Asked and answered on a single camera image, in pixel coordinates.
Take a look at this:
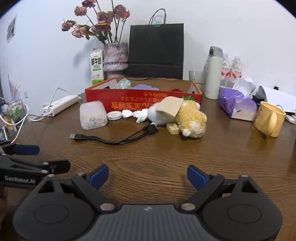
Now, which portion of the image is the black usb splitter cable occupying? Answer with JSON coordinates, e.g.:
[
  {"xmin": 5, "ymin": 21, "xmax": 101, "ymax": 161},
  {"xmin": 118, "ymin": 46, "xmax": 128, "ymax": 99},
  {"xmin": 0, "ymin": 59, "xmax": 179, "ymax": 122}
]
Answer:
[{"xmin": 69, "ymin": 123, "xmax": 159, "ymax": 146}]

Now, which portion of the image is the dried flowers bouquet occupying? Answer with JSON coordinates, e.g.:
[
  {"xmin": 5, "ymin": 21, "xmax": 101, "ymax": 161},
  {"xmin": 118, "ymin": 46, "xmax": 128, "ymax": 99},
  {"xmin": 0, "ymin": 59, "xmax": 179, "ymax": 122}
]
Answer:
[{"xmin": 61, "ymin": 1, "xmax": 130, "ymax": 45}]

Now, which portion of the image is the small white oval case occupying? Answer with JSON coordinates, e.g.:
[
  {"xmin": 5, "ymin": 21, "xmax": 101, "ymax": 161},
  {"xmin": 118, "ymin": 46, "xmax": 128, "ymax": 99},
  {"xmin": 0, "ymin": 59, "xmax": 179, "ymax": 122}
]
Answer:
[{"xmin": 121, "ymin": 109, "xmax": 133, "ymax": 119}]

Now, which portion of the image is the beige eraser block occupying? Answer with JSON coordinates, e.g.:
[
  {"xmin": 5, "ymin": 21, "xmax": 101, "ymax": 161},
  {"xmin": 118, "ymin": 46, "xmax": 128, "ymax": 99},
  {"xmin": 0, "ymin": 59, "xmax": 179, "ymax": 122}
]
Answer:
[{"xmin": 166, "ymin": 123, "xmax": 181, "ymax": 135}]

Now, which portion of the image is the purple tissue pack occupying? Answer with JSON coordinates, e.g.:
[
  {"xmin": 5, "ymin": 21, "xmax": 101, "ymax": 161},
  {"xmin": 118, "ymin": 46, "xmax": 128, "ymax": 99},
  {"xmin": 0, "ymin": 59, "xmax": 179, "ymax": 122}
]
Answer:
[{"xmin": 218, "ymin": 77, "xmax": 257, "ymax": 121}]

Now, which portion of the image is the water bottle right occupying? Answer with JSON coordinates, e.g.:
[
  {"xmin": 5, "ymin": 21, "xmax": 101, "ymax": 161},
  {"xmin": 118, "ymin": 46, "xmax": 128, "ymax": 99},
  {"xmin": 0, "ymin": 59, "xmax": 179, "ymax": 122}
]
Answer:
[{"xmin": 231, "ymin": 56, "xmax": 242, "ymax": 80}]

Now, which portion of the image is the red rose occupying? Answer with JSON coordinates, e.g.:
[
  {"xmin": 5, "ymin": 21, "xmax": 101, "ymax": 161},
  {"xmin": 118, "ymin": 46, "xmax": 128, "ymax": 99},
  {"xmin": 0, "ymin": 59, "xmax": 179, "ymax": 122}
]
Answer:
[{"xmin": 171, "ymin": 89, "xmax": 183, "ymax": 93}]

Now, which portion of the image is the translucent cotton swab box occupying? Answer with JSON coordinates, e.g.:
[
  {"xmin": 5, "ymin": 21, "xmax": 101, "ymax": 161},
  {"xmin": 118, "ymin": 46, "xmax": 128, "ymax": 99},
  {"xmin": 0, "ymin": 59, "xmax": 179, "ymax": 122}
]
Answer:
[{"xmin": 79, "ymin": 101, "xmax": 108, "ymax": 130}]

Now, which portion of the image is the round white disc device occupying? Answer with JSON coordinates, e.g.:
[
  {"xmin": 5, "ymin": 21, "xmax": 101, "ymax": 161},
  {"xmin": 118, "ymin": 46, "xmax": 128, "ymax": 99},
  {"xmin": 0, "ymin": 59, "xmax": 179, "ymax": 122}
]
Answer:
[{"xmin": 107, "ymin": 111, "xmax": 122, "ymax": 121}]

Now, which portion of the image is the yellow mug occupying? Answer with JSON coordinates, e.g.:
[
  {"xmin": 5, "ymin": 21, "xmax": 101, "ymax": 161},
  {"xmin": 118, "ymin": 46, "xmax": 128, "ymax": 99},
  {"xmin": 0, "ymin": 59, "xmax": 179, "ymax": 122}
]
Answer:
[{"xmin": 254, "ymin": 101, "xmax": 286, "ymax": 138}]

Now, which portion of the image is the white appliance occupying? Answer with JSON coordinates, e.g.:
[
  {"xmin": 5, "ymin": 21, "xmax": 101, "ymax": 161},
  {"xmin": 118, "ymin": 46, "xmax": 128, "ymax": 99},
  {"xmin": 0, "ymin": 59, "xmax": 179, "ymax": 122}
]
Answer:
[{"xmin": 257, "ymin": 85, "xmax": 296, "ymax": 113}]

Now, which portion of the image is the alpaca plush toy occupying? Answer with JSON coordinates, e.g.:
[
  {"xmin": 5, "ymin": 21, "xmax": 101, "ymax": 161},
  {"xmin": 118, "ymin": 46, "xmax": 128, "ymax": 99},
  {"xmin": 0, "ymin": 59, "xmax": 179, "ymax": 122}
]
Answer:
[{"xmin": 147, "ymin": 96, "xmax": 207, "ymax": 138}]

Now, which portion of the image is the black paper bag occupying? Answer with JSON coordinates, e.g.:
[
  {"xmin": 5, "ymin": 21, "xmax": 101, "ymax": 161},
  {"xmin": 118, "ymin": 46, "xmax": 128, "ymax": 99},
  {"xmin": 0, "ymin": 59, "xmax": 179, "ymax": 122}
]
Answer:
[{"xmin": 125, "ymin": 8, "xmax": 184, "ymax": 79}]

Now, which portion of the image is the white thermos bottle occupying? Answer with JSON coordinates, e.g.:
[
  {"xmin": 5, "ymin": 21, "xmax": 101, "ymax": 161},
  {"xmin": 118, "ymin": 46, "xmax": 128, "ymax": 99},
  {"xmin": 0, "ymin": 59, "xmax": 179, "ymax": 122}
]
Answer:
[{"xmin": 205, "ymin": 46, "xmax": 223, "ymax": 100}]

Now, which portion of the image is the purple linen bag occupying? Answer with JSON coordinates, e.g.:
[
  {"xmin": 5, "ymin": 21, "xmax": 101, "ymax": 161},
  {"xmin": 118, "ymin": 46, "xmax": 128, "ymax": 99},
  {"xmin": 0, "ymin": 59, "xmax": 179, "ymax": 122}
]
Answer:
[{"xmin": 129, "ymin": 84, "xmax": 159, "ymax": 91}]

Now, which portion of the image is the white power bank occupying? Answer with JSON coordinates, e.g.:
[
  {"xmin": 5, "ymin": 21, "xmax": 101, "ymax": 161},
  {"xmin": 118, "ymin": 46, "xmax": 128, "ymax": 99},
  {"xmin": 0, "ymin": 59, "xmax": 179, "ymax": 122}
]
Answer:
[{"xmin": 43, "ymin": 95, "xmax": 80, "ymax": 117}]

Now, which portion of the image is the white paper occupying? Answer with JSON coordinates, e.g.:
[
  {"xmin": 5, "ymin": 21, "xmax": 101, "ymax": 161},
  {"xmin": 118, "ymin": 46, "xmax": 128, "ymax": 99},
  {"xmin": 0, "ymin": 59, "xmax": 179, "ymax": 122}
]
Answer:
[{"xmin": 132, "ymin": 108, "xmax": 148, "ymax": 123}]

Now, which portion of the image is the milk carton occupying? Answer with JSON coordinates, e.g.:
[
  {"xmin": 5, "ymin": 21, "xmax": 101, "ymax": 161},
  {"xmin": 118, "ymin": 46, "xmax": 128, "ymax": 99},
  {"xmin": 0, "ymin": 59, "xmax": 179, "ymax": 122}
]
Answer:
[{"xmin": 90, "ymin": 48, "xmax": 104, "ymax": 85}]

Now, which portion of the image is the clear glass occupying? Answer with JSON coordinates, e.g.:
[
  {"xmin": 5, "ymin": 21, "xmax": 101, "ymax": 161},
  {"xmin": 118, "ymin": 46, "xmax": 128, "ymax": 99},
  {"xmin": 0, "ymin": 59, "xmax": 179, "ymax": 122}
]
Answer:
[{"xmin": 189, "ymin": 70, "xmax": 206, "ymax": 85}]

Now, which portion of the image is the red cardboard box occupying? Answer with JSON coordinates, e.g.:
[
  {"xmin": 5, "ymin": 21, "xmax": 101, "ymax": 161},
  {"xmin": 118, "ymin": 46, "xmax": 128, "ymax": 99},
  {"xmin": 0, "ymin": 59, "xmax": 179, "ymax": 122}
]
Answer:
[{"xmin": 85, "ymin": 78, "xmax": 203, "ymax": 112}]

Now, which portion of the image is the person right hand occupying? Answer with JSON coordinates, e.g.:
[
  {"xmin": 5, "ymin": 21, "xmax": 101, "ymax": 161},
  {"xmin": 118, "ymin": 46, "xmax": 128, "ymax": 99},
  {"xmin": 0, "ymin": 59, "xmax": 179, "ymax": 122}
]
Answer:
[{"xmin": 0, "ymin": 187, "xmax": 8, "ymax": 224}]

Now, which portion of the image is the white charging cable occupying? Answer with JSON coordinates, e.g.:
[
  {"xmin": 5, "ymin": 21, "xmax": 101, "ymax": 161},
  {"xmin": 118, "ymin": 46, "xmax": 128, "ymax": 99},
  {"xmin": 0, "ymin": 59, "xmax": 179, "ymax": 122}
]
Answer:
[{"xmin": 0, "ymin": 87, "xmax": 72, "ymax": 144}]

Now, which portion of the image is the water bottle left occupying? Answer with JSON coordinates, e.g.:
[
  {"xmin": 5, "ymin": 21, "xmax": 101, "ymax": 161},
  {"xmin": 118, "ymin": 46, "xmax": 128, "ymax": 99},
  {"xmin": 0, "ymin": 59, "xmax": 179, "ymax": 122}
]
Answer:
[{"xmin": 220, "ymin": 53, "xmax": 231, "ymax": 86}]

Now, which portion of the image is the water bottle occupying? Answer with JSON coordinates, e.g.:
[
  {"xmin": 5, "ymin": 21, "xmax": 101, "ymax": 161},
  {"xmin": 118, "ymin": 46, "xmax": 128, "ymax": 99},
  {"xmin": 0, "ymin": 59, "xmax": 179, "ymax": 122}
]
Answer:
[
  {"xmin": 220, "ymin": 53, "xmax": 231, "ymax": 86},
  {"xmin": 231, "ymin": 56, "xmax": 242, "ymax": 80}
]

